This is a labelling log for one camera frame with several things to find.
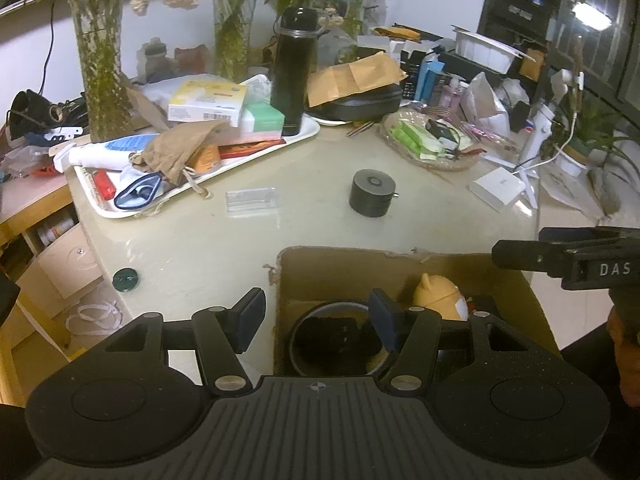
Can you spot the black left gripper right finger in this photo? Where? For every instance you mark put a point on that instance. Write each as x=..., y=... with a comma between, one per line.
x=410, y=337

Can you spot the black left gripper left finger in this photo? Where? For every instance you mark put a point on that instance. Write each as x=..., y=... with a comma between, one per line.
x=220, y=336

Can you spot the brown tape roll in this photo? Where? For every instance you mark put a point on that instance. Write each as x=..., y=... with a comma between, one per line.
x=349, y=367

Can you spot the shiba dog earphone case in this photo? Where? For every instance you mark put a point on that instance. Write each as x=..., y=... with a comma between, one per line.
x=437, y=293

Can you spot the black rectangular power bank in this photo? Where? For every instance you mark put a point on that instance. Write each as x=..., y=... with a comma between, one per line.
x=331, y=339

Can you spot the right hand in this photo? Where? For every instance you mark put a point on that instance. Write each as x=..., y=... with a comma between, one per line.
x=626, y=354

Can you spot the brown cardboard box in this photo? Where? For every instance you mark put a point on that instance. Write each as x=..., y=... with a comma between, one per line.
x=308, y=276

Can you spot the green round cap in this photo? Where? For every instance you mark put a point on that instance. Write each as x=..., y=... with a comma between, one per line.
x=125, y=280

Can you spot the white power adapter box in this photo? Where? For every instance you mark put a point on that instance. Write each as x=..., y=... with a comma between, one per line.
x=499, y=189

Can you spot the clear plastic box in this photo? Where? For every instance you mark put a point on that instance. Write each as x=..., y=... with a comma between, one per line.
x=250, y=200

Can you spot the dark grey cylindrical speaker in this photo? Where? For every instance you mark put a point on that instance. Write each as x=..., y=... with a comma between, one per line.
x=372, y=192

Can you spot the blue white face mask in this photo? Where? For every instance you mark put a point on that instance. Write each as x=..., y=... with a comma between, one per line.
x=137, y=189

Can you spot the orange sachet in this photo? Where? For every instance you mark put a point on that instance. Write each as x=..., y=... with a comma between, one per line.
x=205, y=160

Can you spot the red lighter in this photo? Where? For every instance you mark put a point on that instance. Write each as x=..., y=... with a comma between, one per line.
x=104, y=185

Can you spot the woven snack basket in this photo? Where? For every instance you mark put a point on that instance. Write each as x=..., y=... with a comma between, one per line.
x=432, y=138

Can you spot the white plastic tray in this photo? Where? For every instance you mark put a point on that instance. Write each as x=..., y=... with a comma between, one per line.
x=235, y=148

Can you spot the white plastic bag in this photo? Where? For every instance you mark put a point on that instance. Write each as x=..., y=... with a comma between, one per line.
x=500, y=110

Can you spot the white blue tube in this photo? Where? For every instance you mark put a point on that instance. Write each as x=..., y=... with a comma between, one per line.
x=111, y=155

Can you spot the green tissue pack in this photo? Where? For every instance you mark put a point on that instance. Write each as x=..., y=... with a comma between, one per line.
x=261, y=117

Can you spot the pink bottle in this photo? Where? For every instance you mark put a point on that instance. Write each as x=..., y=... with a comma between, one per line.
x=451, y=93

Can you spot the yellow white medicine box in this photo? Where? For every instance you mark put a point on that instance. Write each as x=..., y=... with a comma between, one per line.
x=203, y=100

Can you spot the white plastic food container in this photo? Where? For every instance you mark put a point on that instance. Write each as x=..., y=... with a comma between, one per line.
x=487, y=52

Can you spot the brown paper envelope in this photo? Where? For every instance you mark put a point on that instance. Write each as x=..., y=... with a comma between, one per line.
x=338, y=81

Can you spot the black thermos bottle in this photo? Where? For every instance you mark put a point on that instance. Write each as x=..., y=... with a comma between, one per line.
x=297, y=35

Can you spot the middle glass vase with bamboo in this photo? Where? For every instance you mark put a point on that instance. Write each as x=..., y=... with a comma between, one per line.
x=232, y=22

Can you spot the left glass vase with stems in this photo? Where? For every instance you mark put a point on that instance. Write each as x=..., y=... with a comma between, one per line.
x=98, y=24

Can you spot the brown drawstring pouch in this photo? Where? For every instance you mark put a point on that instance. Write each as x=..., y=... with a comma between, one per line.
x=169, y=152

